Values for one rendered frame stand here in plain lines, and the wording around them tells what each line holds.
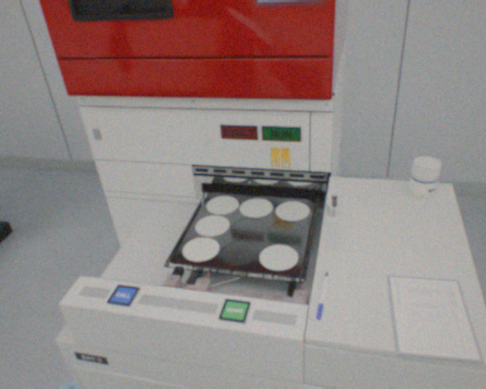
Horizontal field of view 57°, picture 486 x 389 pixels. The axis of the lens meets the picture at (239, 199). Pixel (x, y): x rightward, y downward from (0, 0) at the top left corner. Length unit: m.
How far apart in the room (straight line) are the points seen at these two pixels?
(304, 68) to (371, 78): 1.64
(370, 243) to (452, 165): 2.02
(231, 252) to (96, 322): 0.38
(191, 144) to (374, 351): 0.85
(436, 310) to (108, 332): 0.71
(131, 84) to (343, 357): 0.93
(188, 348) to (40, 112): 2.94
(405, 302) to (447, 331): 0.09
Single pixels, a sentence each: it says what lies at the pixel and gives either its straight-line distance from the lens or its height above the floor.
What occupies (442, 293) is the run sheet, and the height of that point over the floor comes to 0.97.
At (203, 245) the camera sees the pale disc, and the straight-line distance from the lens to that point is 1.24.
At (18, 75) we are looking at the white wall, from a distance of 3.71.
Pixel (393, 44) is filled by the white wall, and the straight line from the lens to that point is 2.78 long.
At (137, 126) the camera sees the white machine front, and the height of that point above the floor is 1.11.
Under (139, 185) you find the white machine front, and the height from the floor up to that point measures 0.88.
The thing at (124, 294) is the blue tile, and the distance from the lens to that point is 1.05.
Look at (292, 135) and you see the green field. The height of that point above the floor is 1.10.
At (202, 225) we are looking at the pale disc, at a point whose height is 0.90.
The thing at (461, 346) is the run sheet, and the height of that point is 0.97.
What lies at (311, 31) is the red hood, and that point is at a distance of 1.18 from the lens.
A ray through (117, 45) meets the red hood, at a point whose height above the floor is 1.37.
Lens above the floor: 1.67
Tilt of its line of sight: 33 degrees down
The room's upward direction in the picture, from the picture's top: 5 degrees counter-clockwise
